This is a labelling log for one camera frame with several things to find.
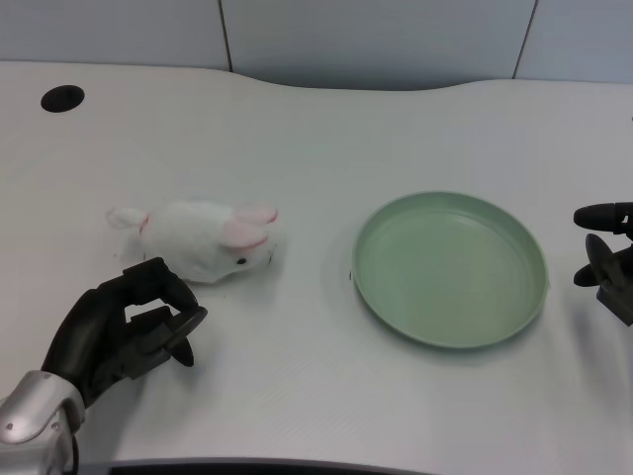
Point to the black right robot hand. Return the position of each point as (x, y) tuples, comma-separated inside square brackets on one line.
[(611, 257)]

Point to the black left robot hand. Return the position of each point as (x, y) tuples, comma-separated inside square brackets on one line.
[(94, 326)]

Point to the white plush rabbit doll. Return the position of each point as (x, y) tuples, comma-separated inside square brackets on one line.
[(203, 242)]

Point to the green round plate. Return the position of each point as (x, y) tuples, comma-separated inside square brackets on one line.
[(450, 271)]

